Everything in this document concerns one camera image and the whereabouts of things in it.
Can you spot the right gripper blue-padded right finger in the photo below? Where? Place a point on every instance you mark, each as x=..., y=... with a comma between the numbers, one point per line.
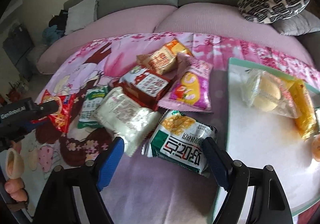
x=269, y=203

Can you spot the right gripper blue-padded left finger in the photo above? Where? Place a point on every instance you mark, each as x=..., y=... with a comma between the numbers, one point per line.
x=57, y=203

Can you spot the red chip snack bag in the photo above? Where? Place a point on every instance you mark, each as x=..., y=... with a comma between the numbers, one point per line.
x=62, y=118

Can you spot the yellow pudding cup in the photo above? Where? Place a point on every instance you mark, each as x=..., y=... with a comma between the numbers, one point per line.
x=315, y=148

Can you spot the white cream snack packet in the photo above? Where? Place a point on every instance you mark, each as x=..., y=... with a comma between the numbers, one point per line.
x=126, y=119

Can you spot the yellow snack packet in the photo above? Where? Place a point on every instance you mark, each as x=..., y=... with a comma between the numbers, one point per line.
x=306, y=120

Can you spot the green white Korean-text snack bag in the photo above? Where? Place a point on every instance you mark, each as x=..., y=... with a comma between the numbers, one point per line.
x=178, y=139

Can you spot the clear-wrapped yellow bun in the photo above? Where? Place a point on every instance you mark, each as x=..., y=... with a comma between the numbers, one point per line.
x=268, y=93

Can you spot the left hand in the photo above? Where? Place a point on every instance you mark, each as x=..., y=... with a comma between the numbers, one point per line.
x=14, y=168

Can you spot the green-rimmed white cardboard tray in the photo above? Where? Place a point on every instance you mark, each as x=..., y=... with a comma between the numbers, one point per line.
x=260, y=138

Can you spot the pink cartoon girl blanket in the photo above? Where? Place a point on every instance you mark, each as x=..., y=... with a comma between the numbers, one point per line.
x=143, y=191

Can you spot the dark blue cabinet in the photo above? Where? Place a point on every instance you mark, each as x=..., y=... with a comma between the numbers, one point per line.
x=17, y=44

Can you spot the small green white snack packet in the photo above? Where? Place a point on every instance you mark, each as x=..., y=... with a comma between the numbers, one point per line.
x=93, y=98

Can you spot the teal clothing pile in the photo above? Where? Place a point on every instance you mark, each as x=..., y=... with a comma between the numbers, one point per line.
x=56, y=28

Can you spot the light grey sofa cushion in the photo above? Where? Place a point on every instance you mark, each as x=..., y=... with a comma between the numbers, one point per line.
x=81, y=15

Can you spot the dark red white snack box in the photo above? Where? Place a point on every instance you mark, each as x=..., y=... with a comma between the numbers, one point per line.
x=144, y=86

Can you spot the pink strawberry cake snack bag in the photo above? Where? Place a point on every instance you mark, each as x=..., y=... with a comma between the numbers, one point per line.
x=190, y=91

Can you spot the tan orange biscuit packet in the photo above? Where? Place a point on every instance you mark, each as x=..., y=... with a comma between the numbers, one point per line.
x=163, y=60

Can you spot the grey square pillow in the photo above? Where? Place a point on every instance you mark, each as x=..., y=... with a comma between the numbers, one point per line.
x=303, y=23

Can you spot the pink ribbed sofa cover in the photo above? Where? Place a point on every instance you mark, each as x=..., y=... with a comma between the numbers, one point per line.
x=207, y=18

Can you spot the black white patterned pillow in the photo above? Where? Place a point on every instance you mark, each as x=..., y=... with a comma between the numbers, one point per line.
x=269, y=11

